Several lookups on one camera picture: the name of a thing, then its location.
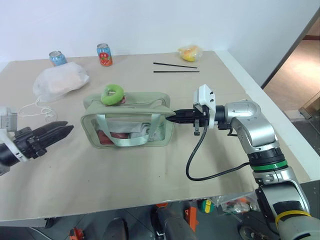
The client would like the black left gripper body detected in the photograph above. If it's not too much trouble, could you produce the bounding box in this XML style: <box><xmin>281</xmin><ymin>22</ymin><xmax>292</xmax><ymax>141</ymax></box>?
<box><xmin>13</xmin><ymin>126</ymin><xmax>49</xmax><ymax>160</ymax></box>

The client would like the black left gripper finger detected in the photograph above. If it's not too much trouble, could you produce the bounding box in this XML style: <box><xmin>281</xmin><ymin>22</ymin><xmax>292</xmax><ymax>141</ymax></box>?
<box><xmin>37</xmin><ymin>120</ymin><xmax>69</xmax><ymax>136</ymax></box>
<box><xmin>45</xmin><ymin>124</ymin><xmax>75</xmax><ymax>149</ymax></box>

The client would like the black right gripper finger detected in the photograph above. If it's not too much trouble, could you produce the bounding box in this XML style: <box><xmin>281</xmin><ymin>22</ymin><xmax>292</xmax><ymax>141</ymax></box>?
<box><xmin>165</xmin><ymin>114</ymin><xmax>194</xmax><ymax>124</ymax></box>
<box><xmin>171</xmin><ymin>108</ymin><xmax>194</xmax><ymax>117</ymax></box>

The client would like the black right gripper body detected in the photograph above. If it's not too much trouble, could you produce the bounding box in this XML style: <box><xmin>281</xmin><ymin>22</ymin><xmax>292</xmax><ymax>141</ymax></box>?
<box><xmin>191</xmin><ymin>104</ymin><xmax>211</xmax><ymax>137</ymax></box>

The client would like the green clear pouch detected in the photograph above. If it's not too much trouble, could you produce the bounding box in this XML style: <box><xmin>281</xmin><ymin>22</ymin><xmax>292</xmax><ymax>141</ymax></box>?
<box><xmin>80</xmin><ymin>91</ymin><xmax>176</xmax><ymax>150</ymax></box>

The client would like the thin black stick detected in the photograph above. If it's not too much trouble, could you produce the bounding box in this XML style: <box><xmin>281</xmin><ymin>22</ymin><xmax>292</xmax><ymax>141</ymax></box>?
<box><xmin>152</xmin><ymin>62</ymin><xmax>199</xmax><ymax>69</ymax></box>
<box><xmin>152</xmin><ymin>70</ymin><xmax>200</xmax><ymax>74</ymax></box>

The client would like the yellow fruit in plastic bag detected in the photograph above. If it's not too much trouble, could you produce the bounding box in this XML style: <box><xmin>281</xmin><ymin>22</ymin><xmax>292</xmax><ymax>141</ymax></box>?
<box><xmin>177</xmin><ymin>44</ymin><xmax>203</xmax><ymax>62</ymax></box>

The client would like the blue drink can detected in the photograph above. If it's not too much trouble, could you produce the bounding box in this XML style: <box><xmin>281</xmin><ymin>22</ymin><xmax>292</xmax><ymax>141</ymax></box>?
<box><xmin>48</xmin><ymin>50</ymin><xmax>68</xmax><ymax>67</ymax></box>

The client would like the beige table cover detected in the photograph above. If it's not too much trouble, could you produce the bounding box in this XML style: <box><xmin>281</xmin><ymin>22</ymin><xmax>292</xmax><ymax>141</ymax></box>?
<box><xmin>0</xmin><ymin>49</ymin><xmax>311</xmax><ymax>222</ymax></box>

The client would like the orange strawberry drink can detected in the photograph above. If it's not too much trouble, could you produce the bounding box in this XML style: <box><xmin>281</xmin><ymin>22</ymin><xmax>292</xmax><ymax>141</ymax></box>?
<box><xmin>96</xmin><ymin>43</ymin><xmax>113</xmax><ymax>67</ymax></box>

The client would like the clear bag of small items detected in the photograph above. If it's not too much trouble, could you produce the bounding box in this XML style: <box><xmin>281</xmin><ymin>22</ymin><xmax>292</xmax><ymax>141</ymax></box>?
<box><xmin>215</xmin><ymin>191</ymin><xmax>259</xmax><ymax>216</ymax></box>

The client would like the orange plastic tool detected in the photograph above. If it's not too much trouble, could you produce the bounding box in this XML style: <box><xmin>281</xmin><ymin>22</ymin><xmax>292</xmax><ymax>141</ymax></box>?
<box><xmin>184</xmin><ymin>205</ymin><xmax>199</xmax><ymax>231</ymax></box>

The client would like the large dark rounded shape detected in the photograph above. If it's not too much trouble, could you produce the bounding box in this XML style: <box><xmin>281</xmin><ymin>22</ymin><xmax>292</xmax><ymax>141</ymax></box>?
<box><xmin>155</xmin><ymin>206</ymin><xmax>201</xmax><ymax>240</ymax></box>

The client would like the small dark rounded shape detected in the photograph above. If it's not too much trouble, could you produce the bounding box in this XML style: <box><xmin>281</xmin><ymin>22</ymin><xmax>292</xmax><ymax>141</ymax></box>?
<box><xmin>105</xmin><ymin>216</ymin><xmax>126</xmax><ymax>240</ymax></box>

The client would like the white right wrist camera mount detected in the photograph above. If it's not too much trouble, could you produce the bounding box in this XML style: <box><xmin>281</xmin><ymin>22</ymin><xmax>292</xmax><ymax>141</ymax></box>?
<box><xmin>193</xmin><ymin>84</ymin><xmax>217</xmax><ymax>130</ymax></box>

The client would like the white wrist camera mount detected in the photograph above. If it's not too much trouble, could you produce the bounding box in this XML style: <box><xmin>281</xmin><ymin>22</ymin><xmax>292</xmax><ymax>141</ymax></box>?
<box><xmin>0</xmin><ymin>106</ymin><xmax>29</xmax><ymax>164</ymax></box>
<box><xmin>193</xmin><ymin>84</ymin><xmax>217</xmax><ymax>130</ymax></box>

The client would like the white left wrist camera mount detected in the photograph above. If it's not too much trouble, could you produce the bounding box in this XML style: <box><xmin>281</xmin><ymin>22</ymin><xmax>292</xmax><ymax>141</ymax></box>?
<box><xmin>0</xmin><ymin>106</ymin><xmax>29</xmax><ymax>164</ymax></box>

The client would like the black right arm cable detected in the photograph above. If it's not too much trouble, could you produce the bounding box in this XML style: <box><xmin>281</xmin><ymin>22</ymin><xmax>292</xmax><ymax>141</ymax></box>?
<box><xmin>185</xmin><ymin>124</ymin><xmax>252</xmax><ymax>181</ymax></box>

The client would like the white drawstring bag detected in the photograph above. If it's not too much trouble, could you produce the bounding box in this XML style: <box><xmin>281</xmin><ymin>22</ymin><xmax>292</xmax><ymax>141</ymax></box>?
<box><xmin>17</xmin><ymin>61</ymin><xmax>91</xmax><ymax>121</ymax></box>

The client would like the green ring toy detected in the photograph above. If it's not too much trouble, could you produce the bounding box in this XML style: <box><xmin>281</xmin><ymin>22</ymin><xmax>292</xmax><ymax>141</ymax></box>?
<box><xmin>100</xmin><ymin>84</ymin><xmax>125</xmax><ymax>106</ymax></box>

